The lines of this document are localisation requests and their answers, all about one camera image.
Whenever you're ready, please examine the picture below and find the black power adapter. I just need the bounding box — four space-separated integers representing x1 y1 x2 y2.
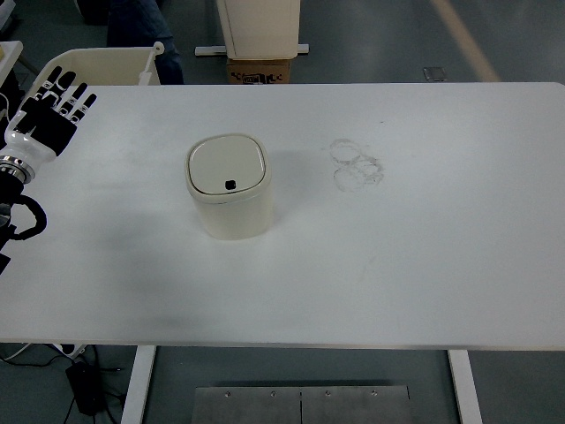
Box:
65 362 105 416

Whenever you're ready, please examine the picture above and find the white table leg left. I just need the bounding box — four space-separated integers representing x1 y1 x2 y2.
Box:
120 345 157 424

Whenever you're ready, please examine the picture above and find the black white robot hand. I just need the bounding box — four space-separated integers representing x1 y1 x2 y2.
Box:
2 66 97 164

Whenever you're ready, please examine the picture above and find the white table leg right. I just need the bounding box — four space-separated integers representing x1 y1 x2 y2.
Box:
448 350 483 424

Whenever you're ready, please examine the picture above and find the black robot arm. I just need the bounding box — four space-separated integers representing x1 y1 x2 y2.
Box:
1 66 97 246

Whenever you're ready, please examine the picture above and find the cream cabinet on stand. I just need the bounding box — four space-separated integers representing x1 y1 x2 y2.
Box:
194 0 310 61

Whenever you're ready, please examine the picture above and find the white table leg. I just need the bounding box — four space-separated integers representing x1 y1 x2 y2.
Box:
448 350 483 424
120 345 157 424

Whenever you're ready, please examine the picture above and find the black cable on floor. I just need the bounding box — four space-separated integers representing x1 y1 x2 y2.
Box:
0 344 133 424

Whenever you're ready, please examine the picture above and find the metal floor plate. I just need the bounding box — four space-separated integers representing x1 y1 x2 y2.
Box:
192 386 415 423

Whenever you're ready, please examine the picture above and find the cardboard box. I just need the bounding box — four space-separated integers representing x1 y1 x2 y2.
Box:
226 59 291 85

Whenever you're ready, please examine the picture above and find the person in blue jeans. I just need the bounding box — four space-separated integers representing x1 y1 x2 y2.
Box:
107 0 185 85

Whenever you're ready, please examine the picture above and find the cream plastic bin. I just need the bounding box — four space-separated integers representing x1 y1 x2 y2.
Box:
28 42 165 94

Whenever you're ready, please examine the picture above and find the cream desktop trash can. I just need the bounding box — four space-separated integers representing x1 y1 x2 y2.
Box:
185 133 274 240

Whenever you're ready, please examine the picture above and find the metal floor socket cover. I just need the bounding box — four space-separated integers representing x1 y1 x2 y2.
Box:
423 66 448 82

